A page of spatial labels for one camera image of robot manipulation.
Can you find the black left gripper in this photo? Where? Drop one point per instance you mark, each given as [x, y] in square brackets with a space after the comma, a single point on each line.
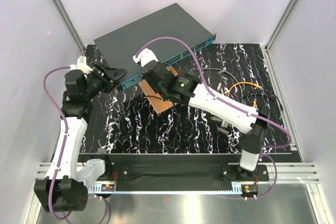
[112, 74]

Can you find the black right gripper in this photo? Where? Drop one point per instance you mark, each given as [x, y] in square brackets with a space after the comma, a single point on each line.
[143, 77]

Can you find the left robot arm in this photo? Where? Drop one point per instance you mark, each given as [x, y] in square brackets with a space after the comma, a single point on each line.
[64, 188]

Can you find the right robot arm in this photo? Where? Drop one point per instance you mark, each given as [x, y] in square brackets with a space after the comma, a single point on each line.
[189, 90]

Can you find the wooden board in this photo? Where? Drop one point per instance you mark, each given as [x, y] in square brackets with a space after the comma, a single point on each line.
[154, 98]

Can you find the silver transceiver module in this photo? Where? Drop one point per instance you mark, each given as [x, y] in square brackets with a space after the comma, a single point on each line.
[222, 130]

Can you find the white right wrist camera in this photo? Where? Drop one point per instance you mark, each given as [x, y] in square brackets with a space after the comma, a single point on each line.
[144, 57]

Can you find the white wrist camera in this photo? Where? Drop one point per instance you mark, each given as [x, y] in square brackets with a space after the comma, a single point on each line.
[82, 65]
[144, 57]

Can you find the teal network switch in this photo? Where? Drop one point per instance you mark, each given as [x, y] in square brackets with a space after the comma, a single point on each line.
[119, 46]

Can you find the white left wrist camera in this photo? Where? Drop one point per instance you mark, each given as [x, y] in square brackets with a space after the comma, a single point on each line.
[82, 65]

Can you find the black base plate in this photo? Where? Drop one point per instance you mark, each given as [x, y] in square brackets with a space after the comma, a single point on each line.
[174, 173]

